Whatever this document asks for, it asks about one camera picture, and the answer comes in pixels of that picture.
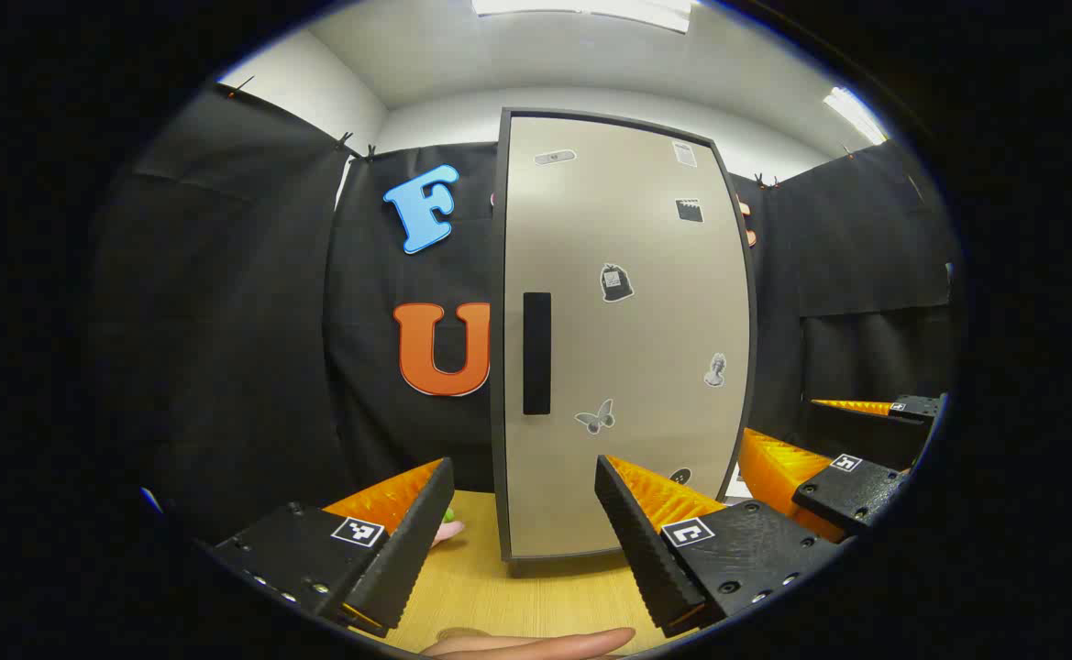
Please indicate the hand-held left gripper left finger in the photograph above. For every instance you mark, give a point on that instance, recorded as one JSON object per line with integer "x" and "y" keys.
{"x": 421, "y": 541}

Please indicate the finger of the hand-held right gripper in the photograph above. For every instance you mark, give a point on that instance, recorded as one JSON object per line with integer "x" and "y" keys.
{"x": 916, "y": 408}
{"x": 852, "y": 495}

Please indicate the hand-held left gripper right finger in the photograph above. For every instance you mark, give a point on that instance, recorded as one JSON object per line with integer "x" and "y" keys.
{"x": 632, "y": 541}

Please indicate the round wooden coaster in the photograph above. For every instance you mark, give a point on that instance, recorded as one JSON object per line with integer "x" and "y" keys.
{"x": 464, "y": 633}

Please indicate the grey cabinet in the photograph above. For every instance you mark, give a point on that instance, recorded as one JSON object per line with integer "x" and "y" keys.
{"x": 497, "y": 367}

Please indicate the pink and green plush toy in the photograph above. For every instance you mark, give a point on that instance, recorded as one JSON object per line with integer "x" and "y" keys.
{"x": 448, "y": 533}

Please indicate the black backdrop cloth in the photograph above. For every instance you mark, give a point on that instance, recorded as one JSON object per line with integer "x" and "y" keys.
{"x": 224, "y": 321}

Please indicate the ceiling light panel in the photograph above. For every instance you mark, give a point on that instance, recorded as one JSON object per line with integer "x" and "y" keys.
{"x": 627, "y": 14}
{"x": 855, "y": 115}

